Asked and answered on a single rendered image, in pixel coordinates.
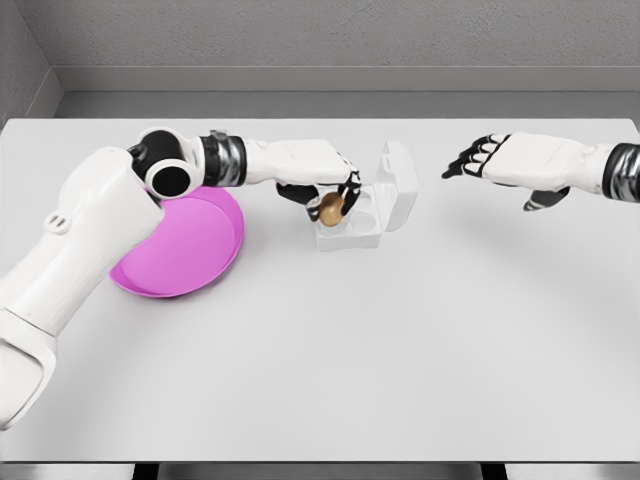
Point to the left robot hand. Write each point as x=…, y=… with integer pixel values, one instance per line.
x=315, y=162

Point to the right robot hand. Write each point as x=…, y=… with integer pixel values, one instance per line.
x=520, y=160

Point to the brown egg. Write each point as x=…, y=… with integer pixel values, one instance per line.
x=331, y=208

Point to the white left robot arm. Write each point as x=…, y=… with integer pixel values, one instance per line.
x=75, y=235

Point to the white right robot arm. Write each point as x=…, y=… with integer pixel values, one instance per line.
x=617, y=172

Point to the white egg box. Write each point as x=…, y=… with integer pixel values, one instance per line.
x=370, y=210

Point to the pink plate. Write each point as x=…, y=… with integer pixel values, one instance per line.
x=185, y=250

